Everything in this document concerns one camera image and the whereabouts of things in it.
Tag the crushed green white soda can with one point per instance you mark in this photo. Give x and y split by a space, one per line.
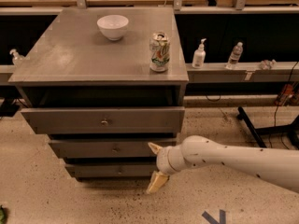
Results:
159 46

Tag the grey top drawer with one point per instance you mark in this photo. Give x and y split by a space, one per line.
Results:
104 120

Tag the green object floor corner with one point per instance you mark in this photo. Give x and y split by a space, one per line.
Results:
3 216

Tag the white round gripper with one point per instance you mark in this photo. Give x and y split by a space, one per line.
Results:
163 162

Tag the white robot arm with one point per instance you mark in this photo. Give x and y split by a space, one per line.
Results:
276 166

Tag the white pump lotion bottle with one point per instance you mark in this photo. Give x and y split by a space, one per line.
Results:
199 55

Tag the clear plastic water bottle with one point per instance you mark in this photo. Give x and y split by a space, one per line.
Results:
235 56

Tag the black wheeled stand base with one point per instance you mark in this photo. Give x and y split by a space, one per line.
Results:
291 130

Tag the white ceramic bowl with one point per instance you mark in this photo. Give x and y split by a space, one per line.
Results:
113 27

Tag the grey drawer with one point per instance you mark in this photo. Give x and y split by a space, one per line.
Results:
107 148
104 120
129 169

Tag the grey bottom drawer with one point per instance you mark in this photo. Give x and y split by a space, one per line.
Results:
129 169

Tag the crumpled clear plastic wrapper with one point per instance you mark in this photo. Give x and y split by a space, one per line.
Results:
267 64

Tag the grey drawer cabinet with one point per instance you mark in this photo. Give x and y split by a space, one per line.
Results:
73 65

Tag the orange device under shelf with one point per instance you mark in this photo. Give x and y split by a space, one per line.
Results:
288 95

